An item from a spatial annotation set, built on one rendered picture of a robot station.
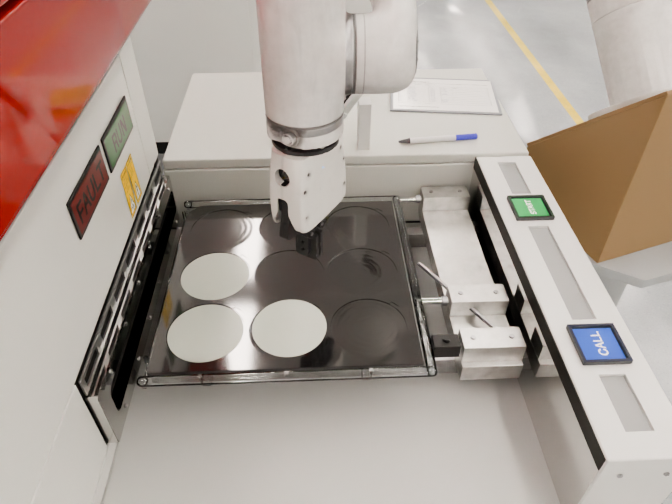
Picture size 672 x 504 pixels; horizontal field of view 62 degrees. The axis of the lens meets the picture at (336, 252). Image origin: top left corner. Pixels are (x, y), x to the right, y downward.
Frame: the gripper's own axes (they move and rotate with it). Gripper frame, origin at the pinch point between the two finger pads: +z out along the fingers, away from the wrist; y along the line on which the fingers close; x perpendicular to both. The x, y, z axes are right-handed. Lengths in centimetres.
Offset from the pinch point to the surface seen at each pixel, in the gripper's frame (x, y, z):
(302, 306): -0.1, -2.3, 10.1
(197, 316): 11.2, -11.1, 10.2
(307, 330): -3.0, -5.5, 10.1
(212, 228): 22.0, 4.6, 10.3
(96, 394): 9.8, -28.1, 6.1
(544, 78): 28, 299, 99
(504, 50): 63, 329, 99
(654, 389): -42.4, 2.6, 4.0
